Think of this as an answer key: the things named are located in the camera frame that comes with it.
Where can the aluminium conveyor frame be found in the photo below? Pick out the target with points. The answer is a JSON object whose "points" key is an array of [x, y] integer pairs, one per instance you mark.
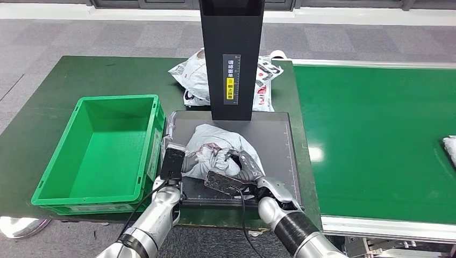
{"points": [[374, 228]]}

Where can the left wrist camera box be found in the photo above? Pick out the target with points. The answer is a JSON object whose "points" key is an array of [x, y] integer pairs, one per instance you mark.
{"points": [[172, 162]]}

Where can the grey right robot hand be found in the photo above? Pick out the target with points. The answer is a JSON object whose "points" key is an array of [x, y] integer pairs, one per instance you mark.
{"points": [[249, 167]]}

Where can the chrome round stand base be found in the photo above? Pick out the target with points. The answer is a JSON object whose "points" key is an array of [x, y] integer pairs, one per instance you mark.
{"points": [[21, 226]]}

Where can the green conveyor belt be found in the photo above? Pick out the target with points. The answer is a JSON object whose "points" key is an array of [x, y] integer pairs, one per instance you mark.
{"points": [[356, 124]]}

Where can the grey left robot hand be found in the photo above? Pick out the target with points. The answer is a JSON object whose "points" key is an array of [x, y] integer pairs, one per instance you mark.
{"points": [[190, 162]]}

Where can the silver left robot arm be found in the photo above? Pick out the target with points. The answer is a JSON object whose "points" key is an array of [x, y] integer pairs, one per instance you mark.
{"points": [[153, 224]]}

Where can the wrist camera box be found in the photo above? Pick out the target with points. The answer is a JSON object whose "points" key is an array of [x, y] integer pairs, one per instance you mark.
{"points": [[172, 162], [222, 182]]}

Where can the grey window frame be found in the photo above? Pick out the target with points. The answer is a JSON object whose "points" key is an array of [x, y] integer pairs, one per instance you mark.
{"points": [[142, 3]]}

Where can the white bag with black print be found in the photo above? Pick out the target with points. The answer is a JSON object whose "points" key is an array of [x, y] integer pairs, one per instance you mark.
{"points": [[192, 74]]}

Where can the green plastic crate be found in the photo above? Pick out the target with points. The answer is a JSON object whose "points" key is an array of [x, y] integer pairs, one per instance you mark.
{"points": [[107, 153]]}

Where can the white bag with red print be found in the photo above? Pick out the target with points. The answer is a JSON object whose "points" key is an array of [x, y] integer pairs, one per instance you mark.
{"points": [[263, 99]]}

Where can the label strip with yellow patch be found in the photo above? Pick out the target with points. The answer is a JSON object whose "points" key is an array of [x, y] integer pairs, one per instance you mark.
{"points": [[231, 92]]}

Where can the grey parcel bag red print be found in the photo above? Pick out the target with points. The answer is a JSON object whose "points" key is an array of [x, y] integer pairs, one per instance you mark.
{"points": [[213, 139], [450, 149]]}

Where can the black inbound scanning machine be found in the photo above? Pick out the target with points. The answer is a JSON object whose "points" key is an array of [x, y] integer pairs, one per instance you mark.
{"points": [[231, 35]]}

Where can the white tape roll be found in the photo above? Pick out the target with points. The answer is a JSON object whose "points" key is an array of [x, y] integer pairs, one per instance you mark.
{"points": [[278, 54]]}

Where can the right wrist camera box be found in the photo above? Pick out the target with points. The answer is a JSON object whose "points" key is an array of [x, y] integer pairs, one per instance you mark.
{"points": [[222, 182]]}

